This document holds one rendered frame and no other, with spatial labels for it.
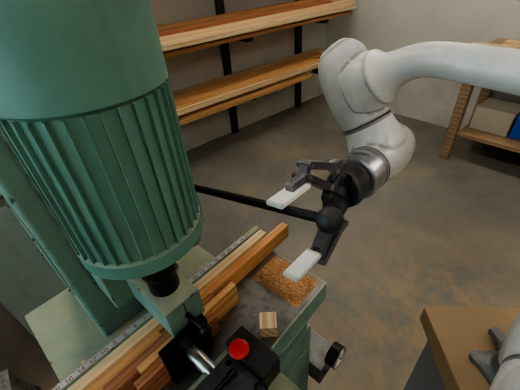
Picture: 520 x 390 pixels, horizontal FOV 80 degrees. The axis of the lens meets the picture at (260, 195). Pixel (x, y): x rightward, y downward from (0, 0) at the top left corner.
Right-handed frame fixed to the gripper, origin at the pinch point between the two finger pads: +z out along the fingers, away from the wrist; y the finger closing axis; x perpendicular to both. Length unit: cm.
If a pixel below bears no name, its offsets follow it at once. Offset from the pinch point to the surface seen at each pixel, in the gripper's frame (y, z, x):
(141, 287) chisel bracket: -6.2, 17.0, -20.8
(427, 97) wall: -71, -319, -83
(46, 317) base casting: -23, 32, -57
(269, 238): -15.9, -13.0, -19.2
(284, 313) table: -22.5, -1.6, -6.8
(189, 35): 33, -121, -179
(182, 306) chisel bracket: -8.6, 14.4, -12.9
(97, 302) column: -14.8, 22.6, -37.5
